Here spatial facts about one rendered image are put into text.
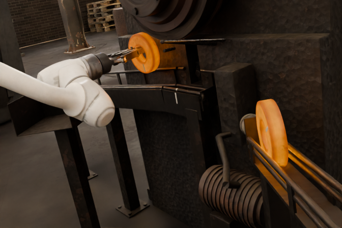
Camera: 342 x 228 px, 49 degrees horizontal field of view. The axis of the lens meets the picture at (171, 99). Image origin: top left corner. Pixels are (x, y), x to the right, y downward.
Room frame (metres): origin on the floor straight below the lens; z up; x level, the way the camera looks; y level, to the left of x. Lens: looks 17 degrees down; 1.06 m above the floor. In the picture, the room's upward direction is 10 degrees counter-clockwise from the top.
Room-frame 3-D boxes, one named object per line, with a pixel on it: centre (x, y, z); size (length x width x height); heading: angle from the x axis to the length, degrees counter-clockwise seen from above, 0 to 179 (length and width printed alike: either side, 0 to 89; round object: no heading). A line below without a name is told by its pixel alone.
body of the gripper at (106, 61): (1.32, 0.20, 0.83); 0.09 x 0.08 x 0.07; 127
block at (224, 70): (1.08, -0.20, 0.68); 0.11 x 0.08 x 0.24; 127
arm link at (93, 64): (1.28, 0.26, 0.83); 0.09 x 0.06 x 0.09; 37
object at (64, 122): (1.47, 0.48, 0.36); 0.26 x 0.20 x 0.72; 72
